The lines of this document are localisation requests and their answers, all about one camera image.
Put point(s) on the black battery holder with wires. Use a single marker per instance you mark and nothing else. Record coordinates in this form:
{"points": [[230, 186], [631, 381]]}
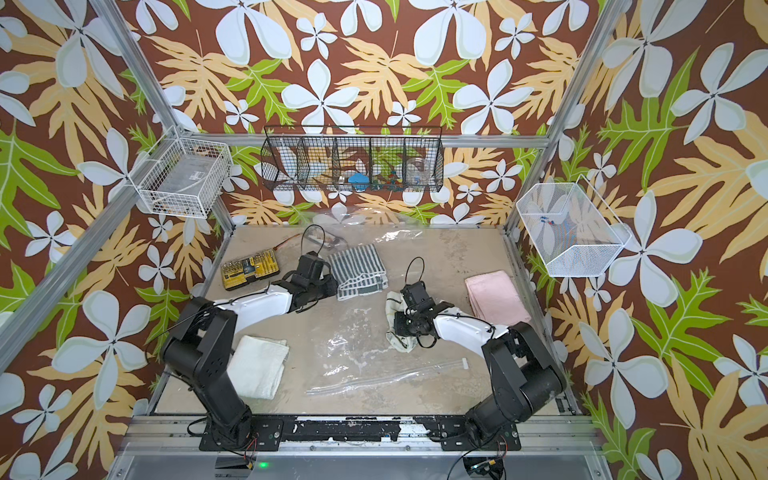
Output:
{"points": [[316, 238]]}

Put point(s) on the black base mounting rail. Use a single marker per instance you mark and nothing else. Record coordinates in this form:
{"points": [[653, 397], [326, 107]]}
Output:
{"points": [[272, 433]]}

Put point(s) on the pink folded towel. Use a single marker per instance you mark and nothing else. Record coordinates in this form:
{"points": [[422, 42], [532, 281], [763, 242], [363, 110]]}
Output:
{"points": [[494, 298]]}

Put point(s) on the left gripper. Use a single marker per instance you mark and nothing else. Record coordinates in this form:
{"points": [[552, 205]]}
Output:
{"points": [[333, 286]]}

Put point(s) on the black wire basket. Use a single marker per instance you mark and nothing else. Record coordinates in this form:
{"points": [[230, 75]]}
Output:
{"points": [[359, 159]]}

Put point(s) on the white mesh basket right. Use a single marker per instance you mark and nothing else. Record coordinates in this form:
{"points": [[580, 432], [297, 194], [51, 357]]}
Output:
{"points": [[572, 228]]}

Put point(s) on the pale green towel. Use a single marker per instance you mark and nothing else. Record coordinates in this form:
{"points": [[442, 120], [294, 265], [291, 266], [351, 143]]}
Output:
{"points": [[396, 335]]}

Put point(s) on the clear plastic vacuum bag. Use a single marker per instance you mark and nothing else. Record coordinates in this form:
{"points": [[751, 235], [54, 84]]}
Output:
{"points": [[345, 357]]}

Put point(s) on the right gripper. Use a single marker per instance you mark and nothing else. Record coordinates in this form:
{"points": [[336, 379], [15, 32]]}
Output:
{"points": [[399, 328]]}

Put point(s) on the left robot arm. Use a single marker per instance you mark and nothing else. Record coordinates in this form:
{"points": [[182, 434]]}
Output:
{"points": [[199, 346]]}

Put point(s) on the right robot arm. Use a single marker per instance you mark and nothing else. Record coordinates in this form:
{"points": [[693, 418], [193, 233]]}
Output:
{"points": [[524, 376]]}

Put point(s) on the white folded towel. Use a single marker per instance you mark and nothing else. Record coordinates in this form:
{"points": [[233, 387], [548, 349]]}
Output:
{"points": [[257, 367]]}

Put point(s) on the white wire basket left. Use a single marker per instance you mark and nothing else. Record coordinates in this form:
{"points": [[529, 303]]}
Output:
{"points": [[182, 175]]}

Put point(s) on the green white striped towel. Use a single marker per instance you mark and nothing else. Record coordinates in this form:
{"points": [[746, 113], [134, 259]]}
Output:
{"points": [[359, 271]]}

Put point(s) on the yellow screwdriver bit case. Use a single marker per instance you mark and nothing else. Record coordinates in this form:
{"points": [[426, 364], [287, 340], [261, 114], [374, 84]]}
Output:
{"points": [[243, 271]]}

